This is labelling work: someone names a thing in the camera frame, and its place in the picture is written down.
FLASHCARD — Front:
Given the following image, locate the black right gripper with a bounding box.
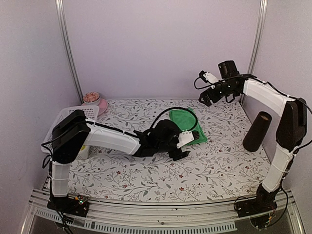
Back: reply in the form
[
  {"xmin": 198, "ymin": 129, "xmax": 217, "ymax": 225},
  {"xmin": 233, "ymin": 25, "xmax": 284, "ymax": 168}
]
[{"xmin": 199, "ymin": 80, "xmax": 237, "ymax": 106}]

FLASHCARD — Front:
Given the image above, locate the green microfiber towel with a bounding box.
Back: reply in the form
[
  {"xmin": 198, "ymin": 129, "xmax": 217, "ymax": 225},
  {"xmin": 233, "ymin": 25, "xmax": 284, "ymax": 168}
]
[{"xmin": 169, "ymin": 109, "xmax": 207, "ymax": 145}]

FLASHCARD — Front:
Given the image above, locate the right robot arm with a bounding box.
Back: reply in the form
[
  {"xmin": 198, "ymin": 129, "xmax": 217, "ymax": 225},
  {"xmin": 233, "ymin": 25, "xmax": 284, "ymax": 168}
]
[{"xmin": 198, "ymin": 60, "xmax": 311, "ymax": 213}]

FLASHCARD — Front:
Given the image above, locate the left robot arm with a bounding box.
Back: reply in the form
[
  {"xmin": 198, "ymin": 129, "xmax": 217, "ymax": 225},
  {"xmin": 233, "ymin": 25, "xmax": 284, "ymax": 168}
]
[{"xmin": 41, "ymin": 110, "xmax": 195, "ymax": 212}]

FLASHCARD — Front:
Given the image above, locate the dark brown cylinder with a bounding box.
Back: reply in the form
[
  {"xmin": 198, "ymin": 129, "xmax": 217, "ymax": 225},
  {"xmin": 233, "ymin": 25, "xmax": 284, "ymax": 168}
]
[{"xmin": 243, "ymin": 111, "xmax": 272, "ymax": 152}]

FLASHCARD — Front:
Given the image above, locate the floral patterned table mat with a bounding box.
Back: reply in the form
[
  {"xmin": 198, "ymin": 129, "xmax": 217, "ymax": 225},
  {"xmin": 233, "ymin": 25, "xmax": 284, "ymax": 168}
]
[{"xmin": 68, "ymin": 99, "xmax": 270, "ymax": 202}]

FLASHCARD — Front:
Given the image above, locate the pink plate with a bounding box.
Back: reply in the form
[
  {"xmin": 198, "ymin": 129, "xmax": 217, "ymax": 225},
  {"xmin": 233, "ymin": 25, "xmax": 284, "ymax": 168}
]
[{"xmin": 82, "ymin": 98, "xmax": 108, "ymax": 116}]

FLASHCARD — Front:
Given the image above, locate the white plastic basket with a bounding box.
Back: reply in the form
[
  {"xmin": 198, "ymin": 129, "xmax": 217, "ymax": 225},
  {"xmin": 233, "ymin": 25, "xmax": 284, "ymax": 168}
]
[{"xmin": 41, "ymin": 105, "xmax": 99, "ymax": 164}]

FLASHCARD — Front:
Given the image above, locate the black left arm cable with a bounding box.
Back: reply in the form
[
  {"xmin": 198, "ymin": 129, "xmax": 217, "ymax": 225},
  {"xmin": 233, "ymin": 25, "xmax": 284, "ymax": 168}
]
[{"xmin": 149, "ymin": 107, "xmax": 198, "ymax": 134}]

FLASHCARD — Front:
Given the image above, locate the aluminium front rail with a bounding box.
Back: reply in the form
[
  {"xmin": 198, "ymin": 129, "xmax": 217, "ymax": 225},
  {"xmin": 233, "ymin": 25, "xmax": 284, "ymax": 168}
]
[{"xmin": 21, "ymin": 189, "xmax": 305, "ymax": 234}]

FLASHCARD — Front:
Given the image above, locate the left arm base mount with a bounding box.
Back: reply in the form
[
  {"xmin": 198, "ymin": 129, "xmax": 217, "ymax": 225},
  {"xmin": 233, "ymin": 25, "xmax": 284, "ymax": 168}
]
[{"xmin": 47, "ymin": 185, "xmax": 90, "ymax": 217}]

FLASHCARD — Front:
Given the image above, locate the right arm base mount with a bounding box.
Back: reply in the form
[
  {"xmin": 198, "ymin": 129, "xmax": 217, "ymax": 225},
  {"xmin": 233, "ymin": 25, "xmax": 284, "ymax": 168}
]
[{"xmin": 234, "ymin": 196, "xmax": 277, "ymax": 217}]

